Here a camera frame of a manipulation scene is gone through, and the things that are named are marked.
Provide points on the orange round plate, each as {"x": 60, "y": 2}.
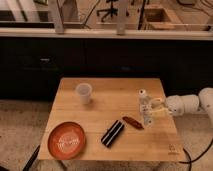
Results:
{"x": 66, "y": 140}

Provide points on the black office chair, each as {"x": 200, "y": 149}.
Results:
{"x": 111, "y": 11}

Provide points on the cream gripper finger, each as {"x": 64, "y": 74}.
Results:
{"x": 160, "y": 112}
{"x": 158, "y": 101}

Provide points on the clear plastic bottle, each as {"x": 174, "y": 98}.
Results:
{"x": 145, "y": 106}

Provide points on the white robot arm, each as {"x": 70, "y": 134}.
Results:
{"x": 205, "y": 103}

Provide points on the wooden table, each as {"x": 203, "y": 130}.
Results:
{"x": 112, "y": 99}

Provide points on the black rectangular case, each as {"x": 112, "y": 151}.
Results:
{"x": 112, "y": 133}

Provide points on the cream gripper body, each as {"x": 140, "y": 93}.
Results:
{"x": 179, "y": 105}

